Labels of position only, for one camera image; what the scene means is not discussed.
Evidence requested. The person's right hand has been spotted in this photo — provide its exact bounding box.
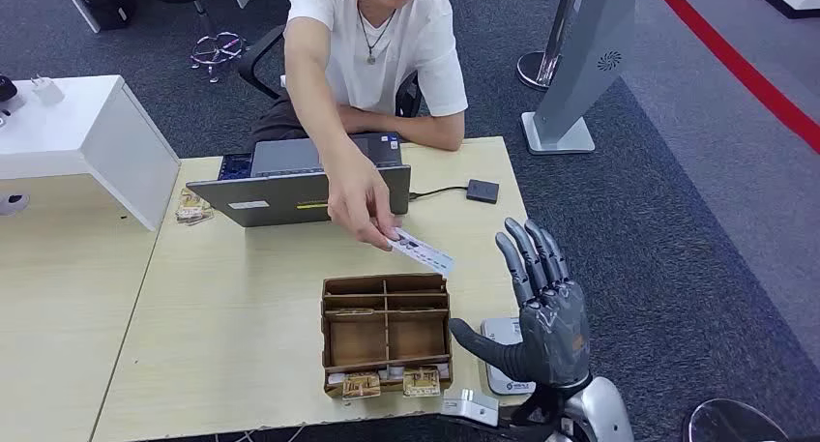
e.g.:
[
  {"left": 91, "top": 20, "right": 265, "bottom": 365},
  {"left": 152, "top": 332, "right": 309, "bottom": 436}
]
[{"left": 323, "top": 150, "right": 401, "bottom": 251}]

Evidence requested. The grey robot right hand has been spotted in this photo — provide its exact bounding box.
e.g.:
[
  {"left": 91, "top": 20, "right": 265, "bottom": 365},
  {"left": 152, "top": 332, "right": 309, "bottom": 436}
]
[{"left": 448, "top": 218, "right": 592, "bottom": 389}]

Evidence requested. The white ID card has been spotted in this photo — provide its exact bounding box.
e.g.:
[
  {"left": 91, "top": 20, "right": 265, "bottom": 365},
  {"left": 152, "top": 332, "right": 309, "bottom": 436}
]
[{"left": 386, "top": 228, "right": 456, "bottom": 279}]

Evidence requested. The brown printed room key card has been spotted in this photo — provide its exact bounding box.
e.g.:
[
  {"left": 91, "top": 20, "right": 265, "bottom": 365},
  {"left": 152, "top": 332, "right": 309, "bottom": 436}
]
[
  {"left": 340, "top": 371, "right": 382, "bottom": 400},
  {"left": 401, "top": 367, "right": 442, "bottom": 398}
]

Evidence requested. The white card reader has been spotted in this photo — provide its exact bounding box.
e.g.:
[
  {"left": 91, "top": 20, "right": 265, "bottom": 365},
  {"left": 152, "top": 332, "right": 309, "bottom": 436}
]
[{"left": 480, "top": 317, "right": 538, "bottom": 397}]

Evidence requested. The person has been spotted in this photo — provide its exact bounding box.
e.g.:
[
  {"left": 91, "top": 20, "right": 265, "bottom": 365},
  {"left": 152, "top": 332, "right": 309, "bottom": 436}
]
[{"left": 246, "top": 0, "right": 469, "bottom": 251}]

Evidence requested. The wooden card organizer box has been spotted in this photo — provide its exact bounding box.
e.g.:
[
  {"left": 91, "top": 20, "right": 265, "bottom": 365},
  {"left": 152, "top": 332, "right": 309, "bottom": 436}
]
[{"left": 320, "top": 273, "right": 454, "bottom": 400}]

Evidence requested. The stack of brown key cards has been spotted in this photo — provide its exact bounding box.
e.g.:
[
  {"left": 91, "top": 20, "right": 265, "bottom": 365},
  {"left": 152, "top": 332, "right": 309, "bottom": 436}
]
[{"left": 174, "top": 188, "right": 216, "bottom": 227}]

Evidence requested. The grey laptop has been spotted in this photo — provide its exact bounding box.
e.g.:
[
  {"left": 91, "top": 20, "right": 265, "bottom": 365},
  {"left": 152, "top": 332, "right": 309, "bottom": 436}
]
[{"left": 186, "top": 133, "right": 413, "bottom": 229}]

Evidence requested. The small black hub box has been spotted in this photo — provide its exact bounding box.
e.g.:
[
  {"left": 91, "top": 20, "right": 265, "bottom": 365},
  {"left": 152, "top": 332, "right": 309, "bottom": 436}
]
[{"left": 465, "top": 178, "right": 501, "bottom": 205}]

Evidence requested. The black office chair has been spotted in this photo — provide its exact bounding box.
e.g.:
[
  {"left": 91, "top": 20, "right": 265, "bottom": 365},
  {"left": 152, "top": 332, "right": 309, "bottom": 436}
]
[{"left": 238, "top": 23, "right": 425, "bottom": 119}]

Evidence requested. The round metal stanchion base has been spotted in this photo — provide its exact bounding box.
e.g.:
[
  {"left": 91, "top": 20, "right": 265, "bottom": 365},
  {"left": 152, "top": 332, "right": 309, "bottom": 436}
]
[{"left": 682, "top": 398, "right": 792, "bottom": 442}]

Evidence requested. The grey kiosk stand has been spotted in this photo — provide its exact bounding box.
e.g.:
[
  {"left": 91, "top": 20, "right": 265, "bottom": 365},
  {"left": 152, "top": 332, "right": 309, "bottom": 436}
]
[{"left": 519, "top": 0, "right": 636, "bottom": 157}]

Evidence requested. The white cabinet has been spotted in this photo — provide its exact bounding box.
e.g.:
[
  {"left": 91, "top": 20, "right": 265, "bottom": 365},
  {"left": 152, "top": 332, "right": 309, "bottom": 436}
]
[{"left": 0, "top": 74, "right": 182, "bottom": 233}]

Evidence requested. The red barrier belt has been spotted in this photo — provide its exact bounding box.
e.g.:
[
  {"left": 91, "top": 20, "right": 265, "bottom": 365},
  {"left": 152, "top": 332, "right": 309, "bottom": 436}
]
[{"left": 645, "top": 0, "right": 820, "bottom": 155}]

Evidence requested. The black bag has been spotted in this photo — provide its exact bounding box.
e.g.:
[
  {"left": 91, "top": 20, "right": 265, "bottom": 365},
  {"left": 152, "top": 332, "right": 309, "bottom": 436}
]
[{"left": 70, "top": 0, "right": 137, "bottom": 32}]

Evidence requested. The white charger plug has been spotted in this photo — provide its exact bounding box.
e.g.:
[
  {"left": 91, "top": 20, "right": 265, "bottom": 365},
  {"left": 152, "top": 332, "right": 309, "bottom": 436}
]
[{"left": 30, "top": 74, "right": 66, "bottom": 105}]

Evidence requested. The white round object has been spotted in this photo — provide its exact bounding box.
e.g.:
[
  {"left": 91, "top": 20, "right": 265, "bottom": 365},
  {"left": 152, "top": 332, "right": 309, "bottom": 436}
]
[{"left": 0, "top": 193, "right": 31, "bottom": 218}]

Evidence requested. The black hub cable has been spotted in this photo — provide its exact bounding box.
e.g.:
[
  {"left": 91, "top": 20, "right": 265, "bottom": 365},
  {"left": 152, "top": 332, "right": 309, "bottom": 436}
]
[{"left": 408, "top": 186, "right": 470, "bottom": 202}]

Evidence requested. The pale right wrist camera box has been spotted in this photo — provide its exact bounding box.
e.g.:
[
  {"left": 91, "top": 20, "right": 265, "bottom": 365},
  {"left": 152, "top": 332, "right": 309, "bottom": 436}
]
[{"left": 440, "top": 388, "right": 500, "bottom": 428}]

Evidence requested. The chrome stanchion post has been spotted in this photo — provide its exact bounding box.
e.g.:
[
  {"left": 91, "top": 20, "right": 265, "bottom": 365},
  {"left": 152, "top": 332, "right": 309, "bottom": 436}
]
[{"left": 515, "top": 0, "right": 585, "bottom": 93}]

